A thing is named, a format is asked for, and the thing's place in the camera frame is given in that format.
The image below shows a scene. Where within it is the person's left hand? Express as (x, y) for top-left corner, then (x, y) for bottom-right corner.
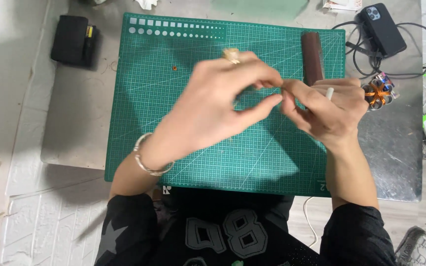
(139, 50), (284, 171)

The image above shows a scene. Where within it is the person's right hand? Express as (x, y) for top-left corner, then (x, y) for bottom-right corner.
(280, 78), (370, 153)

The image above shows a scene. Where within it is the brown roll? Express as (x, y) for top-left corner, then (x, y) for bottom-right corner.
(301, 32), (325, 87)

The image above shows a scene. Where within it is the printed paper scrap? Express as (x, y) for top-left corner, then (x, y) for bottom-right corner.
(322, 0), (362, 12)

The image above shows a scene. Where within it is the black smartphone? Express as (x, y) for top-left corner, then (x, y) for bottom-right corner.
(358, 3), (408, 58)

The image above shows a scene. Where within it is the green cutting mat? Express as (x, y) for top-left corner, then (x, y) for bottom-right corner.
(104, 13), (347, 198)

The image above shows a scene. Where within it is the person's black printed shirt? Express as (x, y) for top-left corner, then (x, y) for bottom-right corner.
(94, 186), (397, 266)

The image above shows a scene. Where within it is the crumpled white tissue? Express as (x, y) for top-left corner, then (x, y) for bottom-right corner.
(135, 0), (159, 10)

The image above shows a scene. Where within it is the grey patterned cloth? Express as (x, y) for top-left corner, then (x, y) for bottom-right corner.
(395, 226), (426, 266)

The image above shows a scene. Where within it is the black pouch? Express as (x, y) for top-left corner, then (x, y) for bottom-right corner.
(50, 15), (97, 68)

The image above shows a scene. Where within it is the gold finger ring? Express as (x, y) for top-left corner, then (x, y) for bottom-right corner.
(223, 48), (241, 65)

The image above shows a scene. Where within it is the orange ribbon metal ring cluster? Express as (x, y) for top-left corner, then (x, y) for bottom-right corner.
(361, 72), (401, 112)

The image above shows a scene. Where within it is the black cable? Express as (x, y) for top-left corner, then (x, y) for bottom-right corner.
(331, 20), (426, 80)

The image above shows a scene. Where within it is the white cable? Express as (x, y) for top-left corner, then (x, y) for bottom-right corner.
(303, 197), (319, 248)

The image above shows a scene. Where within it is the silver bracelet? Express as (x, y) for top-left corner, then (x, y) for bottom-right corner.
(133, 132), (175, 177)

